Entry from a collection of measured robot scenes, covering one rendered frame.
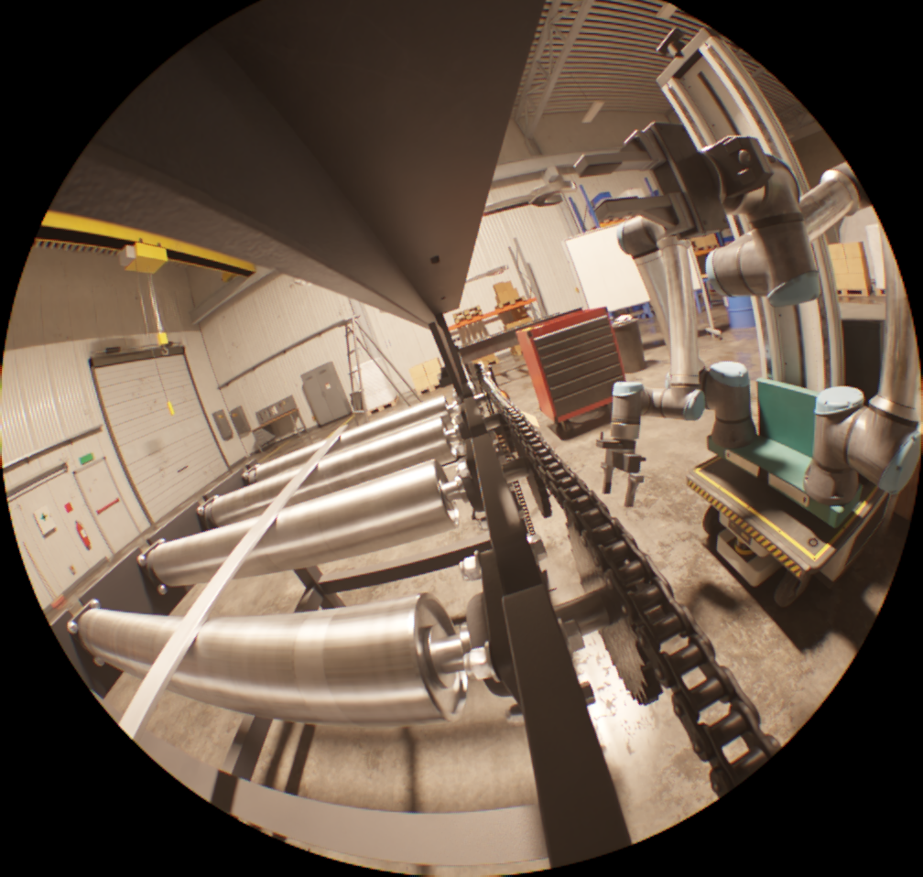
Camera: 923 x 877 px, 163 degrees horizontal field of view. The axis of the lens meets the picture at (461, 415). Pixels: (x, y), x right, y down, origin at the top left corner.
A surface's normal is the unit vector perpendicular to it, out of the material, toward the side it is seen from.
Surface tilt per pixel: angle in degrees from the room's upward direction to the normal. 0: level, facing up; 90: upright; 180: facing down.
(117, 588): 90
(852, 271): 90
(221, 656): 31
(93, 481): 90
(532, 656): 0
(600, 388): 90
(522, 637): 0
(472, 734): 0
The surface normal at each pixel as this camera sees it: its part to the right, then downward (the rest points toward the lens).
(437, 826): -0.34, -0.91
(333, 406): 0.02, 0.23
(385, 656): -0.28, -0.66
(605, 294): -0.37, 0.35
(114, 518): 0.94, -0.34
